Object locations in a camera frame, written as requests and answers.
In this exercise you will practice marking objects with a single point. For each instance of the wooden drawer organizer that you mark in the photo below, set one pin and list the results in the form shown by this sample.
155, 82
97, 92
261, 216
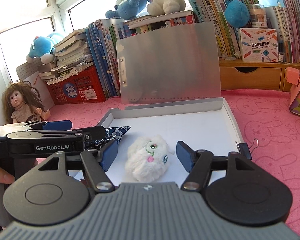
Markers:
237, 74

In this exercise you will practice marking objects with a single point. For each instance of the stack of books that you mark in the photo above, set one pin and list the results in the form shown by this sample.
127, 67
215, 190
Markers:
72, 56

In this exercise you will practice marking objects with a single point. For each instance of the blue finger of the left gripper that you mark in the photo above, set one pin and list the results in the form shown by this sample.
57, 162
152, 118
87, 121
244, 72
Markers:
94, 133
64, 125

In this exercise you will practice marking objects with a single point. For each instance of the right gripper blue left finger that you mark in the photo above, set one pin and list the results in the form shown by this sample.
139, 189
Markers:
107, 153

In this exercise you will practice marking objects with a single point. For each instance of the red plastic basket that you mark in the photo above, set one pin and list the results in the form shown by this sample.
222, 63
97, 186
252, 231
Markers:
82, 88

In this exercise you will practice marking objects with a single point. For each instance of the blue floral fabric pouch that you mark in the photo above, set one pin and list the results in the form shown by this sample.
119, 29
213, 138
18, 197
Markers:
112, 133

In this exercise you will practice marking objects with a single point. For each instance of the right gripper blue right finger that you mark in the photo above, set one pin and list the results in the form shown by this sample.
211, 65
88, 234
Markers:
186, 155

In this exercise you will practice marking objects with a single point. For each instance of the row of blue books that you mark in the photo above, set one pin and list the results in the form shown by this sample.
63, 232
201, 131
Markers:
102, 36

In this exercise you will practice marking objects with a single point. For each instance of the white fluffy plush toy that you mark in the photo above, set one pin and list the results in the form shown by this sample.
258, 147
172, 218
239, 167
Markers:
148, 158

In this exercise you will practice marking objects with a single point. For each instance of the brown haired doll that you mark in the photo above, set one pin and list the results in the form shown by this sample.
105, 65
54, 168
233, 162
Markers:
22, 103

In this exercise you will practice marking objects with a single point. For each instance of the large blue plush toy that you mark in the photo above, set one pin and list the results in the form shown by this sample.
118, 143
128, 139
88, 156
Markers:
232, 0

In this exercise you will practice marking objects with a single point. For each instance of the blue bear plush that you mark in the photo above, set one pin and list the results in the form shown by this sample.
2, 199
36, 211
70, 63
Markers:
127, 9

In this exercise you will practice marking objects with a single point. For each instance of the blue doraemon plush toy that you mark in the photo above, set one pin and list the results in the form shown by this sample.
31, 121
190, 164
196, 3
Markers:
42, 48

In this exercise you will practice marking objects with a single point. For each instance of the white label printer box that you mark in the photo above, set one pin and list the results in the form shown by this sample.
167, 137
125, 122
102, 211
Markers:
258, 45

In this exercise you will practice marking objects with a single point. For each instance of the row of upright books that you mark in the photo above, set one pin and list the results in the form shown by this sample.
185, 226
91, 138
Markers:
282, 15

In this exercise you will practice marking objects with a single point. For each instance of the black binder clip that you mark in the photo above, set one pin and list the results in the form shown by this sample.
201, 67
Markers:
246, 150

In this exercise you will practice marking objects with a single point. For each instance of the grey cardboard box with lid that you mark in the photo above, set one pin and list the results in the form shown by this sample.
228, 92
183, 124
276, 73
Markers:
170, 84

